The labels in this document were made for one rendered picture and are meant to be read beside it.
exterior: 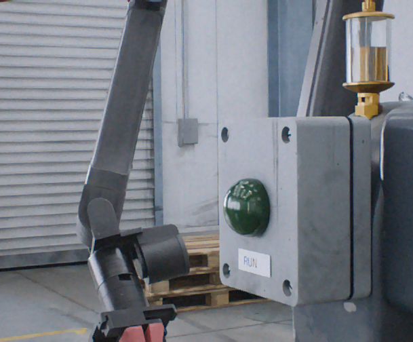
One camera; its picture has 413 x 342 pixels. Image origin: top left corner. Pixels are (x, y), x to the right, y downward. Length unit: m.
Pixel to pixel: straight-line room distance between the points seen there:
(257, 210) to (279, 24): 9.04
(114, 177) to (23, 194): 7.03
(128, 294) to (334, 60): 0.45
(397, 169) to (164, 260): 0.72
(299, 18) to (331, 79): 8.36
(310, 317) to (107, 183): 0.70
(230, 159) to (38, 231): 7.82
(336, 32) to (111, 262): 0.47
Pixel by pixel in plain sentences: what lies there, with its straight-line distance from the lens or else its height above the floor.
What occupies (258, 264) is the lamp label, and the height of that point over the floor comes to 1.26.
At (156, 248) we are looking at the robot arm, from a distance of 1.12.
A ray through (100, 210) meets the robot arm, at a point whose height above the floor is 1.22.
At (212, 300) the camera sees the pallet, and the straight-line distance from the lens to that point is 6.26.
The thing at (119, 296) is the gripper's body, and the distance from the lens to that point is 1.08.
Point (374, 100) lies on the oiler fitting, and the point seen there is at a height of 1.34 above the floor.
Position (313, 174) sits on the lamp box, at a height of 1.30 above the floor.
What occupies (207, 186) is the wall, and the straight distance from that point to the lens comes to 9.01.
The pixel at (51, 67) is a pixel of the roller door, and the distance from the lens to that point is 8.26.
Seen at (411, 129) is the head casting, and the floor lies 1.32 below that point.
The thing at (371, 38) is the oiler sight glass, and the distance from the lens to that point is 0.48.
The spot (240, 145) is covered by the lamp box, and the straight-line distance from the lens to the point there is 0.44.
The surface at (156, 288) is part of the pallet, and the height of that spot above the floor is 0.20.
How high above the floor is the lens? 1.33
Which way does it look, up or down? 3 degrees down
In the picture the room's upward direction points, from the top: 1 degrees counter-clockwise
